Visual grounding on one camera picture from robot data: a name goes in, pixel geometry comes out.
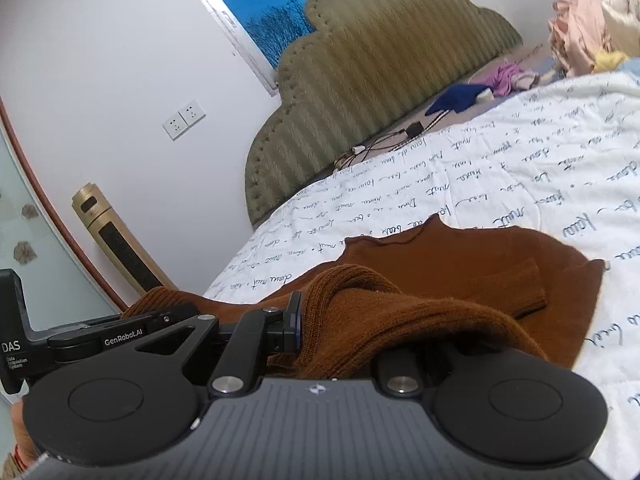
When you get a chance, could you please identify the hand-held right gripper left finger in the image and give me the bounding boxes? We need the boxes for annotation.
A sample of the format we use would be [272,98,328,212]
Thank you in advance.
[135,291,304,396]

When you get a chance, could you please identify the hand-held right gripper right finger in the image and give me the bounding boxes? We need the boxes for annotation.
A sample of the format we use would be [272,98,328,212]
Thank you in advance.
[376,346,437,399]

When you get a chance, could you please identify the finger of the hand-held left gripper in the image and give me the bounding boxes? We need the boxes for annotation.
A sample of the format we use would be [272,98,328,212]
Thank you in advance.
[147,303,201,329]

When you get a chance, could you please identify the brown knit sweater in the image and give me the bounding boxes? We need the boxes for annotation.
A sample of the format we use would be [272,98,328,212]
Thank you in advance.
[122,212,607,381]

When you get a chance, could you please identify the person's left forearm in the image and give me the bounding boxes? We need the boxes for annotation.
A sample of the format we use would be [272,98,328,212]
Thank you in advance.
[9,402,33,473]

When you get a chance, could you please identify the pile of pink clothes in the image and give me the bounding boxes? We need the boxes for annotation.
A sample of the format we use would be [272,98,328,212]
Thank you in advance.
[548,0,613,77]

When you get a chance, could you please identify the gold tower fan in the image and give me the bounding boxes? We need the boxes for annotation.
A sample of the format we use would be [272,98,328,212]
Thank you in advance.
[70,182,178,298]

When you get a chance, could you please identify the white script printed quilt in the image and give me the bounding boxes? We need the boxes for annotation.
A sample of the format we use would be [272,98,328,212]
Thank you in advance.
[202,71,640,480]

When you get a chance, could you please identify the olive upholstered headboard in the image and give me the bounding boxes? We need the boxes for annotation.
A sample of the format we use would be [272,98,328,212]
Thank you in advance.
[245,0,523,226]

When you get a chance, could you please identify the purple cloth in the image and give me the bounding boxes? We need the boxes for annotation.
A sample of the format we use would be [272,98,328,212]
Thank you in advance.
[487,62,541,97]

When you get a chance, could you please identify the yellow cloth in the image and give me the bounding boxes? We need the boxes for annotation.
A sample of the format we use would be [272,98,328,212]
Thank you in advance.
[592,50,631,73]

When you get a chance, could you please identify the cream padded jacket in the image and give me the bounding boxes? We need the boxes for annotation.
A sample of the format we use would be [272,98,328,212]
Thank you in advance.
[600,0,640,56]

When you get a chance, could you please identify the white wall socket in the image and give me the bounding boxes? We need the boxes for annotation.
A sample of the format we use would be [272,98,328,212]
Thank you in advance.
[162,112,188,141]
[178,100,206,127]

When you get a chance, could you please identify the black charging cable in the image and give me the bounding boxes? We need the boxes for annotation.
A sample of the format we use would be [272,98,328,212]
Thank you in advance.
[334,130,408,170]

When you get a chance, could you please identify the window with white frame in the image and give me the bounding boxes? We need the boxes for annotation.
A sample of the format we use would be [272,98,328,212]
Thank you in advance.
[167,0,413,97]

